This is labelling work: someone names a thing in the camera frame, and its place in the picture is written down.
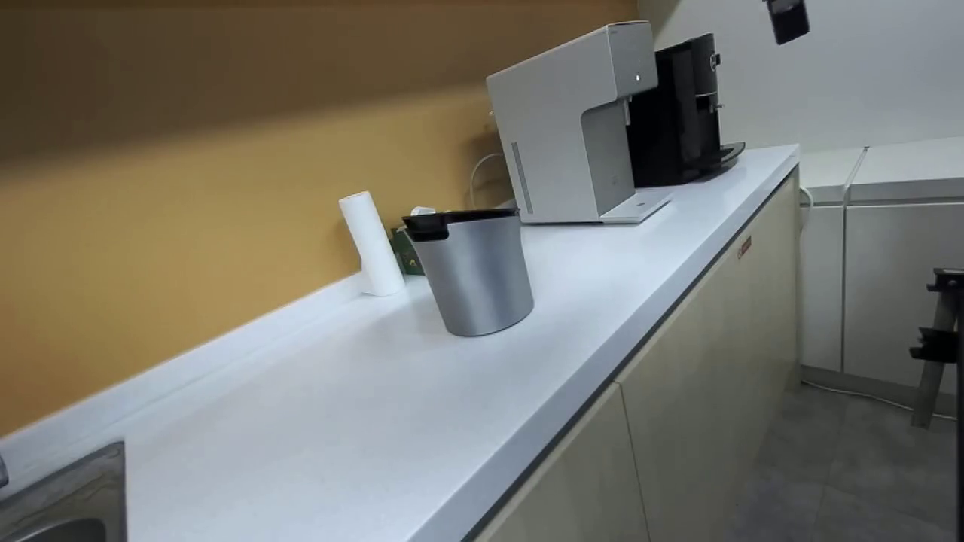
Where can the black tripod stand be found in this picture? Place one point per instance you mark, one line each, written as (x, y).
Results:
(938, 349)

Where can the black hanging device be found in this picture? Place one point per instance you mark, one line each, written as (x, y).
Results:
(787, 20)

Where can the narrow beige cabinet door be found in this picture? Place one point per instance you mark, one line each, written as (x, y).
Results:
(581, 484)

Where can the black coffee machine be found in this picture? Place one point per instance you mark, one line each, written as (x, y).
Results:
(672, 111)

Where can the white low cabinet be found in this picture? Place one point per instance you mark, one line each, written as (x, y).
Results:
(882, 282)

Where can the stainless steel sink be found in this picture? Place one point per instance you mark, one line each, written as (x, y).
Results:
(71, 502)

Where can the wide beige cabinet door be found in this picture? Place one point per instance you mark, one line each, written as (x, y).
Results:
(702, 381)

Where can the white beverage machine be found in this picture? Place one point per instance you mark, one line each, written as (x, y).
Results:
(552, 121)

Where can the silver cylindrical metal bin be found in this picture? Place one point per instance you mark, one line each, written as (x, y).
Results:
(477, 287)

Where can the white paper roll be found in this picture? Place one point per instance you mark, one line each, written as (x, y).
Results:
(367, 243)

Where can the small green object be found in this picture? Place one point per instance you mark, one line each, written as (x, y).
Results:
(408, 260)

